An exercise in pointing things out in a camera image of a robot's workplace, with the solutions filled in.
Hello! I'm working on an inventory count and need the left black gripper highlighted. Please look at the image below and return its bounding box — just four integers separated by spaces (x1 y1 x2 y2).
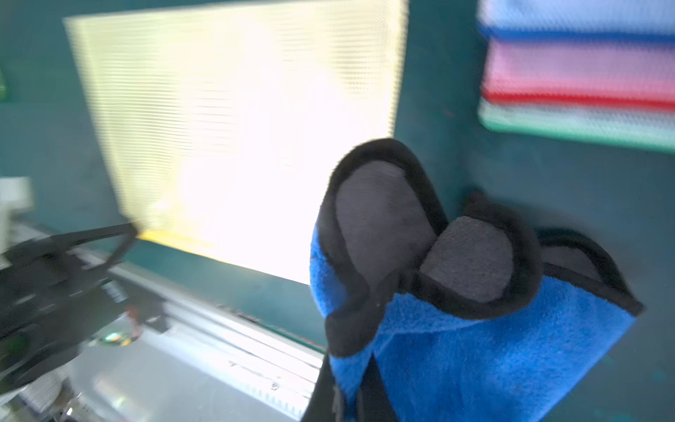
1 223 169 393

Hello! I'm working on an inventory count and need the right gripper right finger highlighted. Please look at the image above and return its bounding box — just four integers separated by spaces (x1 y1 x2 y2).
356 356 398 422

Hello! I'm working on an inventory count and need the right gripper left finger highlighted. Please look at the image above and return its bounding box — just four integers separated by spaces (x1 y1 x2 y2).
301 353 346 422

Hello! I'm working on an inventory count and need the blue microfibre cloth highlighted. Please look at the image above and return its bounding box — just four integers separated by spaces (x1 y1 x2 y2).
310 139 644 421

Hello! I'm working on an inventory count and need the yellow mesh document bag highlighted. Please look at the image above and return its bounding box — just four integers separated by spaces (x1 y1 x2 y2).
63 1 409 284

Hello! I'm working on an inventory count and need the green mesh document bag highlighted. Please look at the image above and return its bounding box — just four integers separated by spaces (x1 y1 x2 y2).
477 100 674 154

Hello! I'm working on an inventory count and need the pink mesh document bag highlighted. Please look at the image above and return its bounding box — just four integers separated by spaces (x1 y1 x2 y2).
482 40 674 113

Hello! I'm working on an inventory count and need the light blue document bag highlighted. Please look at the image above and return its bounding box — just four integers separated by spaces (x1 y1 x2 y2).
477 0 674 42

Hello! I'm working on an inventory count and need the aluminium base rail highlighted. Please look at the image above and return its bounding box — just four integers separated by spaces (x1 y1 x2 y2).
9 220 325 422

